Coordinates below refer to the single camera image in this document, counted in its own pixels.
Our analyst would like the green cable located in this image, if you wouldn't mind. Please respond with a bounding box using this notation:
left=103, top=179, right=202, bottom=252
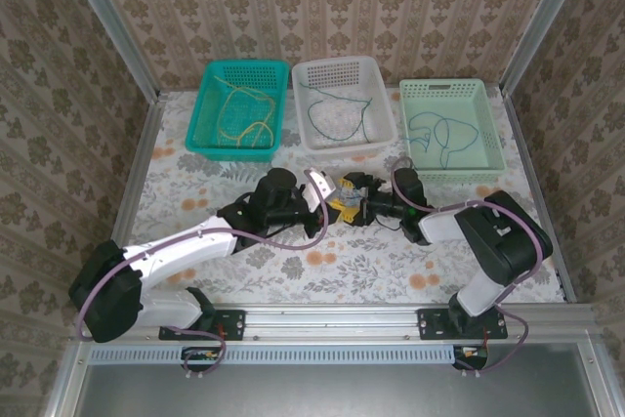
left=307, top=98, right=373, bottom=144
left=298, top=82, right=373, bottom=110

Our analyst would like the aluminium frame post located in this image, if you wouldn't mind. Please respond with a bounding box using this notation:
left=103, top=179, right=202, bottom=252
left=57, top=0, right=162, bottom=102
left=500, top=0, right=596, bottom=96

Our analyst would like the grey slotted cable duct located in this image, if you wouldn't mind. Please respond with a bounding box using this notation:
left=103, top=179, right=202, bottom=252
left=90, top=344, right=455, bottom=365

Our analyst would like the aluminium mounting rail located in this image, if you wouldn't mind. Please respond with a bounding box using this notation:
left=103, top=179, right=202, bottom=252
left=72, top=303, right=601, bottom=346

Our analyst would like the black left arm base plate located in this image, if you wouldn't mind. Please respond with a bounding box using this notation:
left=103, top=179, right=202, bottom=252
left=159, top=309, right=245, bottom=342

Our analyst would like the grey metal front panel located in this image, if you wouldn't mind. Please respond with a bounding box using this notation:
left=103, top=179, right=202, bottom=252
left=41, top=342, right=625, bottom=417

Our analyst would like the mint green plastic basket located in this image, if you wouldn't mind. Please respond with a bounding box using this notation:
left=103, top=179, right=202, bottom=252
left=398, top=78, right=508, bottom=185

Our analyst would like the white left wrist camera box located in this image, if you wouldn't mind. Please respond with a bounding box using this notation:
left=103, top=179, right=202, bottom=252
left=303, top=168, right=338, bottom=209

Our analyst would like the black connector board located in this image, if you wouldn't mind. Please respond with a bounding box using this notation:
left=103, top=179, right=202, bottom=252
left=180, top=346, right=220, bottom=372
left=451, top=344, right=489, bottom=371

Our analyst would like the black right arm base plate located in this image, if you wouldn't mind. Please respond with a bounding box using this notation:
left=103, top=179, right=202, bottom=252
left=418, top=308, right=509, bottom=342

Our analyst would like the aluminium table side rail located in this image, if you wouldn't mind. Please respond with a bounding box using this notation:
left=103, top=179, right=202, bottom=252
left=502, top=92, right=578, bottom=302
left=92, top=94, right=168, bottom=306

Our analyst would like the floral table cover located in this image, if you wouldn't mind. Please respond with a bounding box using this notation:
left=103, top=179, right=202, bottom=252
left=131, top=87, right=567, bottom=306

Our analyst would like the yellow cable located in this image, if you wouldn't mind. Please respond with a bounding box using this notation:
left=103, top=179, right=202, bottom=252
left=236, top=118, right=275, bottom=148
left=214, top=75, right=277, bottom=148

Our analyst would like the teal plastic basket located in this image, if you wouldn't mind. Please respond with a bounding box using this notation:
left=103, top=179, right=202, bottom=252
left=185, top=60, right=290, bottom=163

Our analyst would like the white plastic basket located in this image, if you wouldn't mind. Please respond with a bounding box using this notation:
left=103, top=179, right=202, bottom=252
left=291, top=56, right=397, bottom=153

